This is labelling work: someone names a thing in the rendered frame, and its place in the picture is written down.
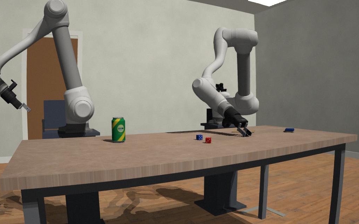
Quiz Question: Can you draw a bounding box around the green soda can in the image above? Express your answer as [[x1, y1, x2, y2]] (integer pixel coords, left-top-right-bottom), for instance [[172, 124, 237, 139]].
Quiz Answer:
[[112, 117, 125, 143]]

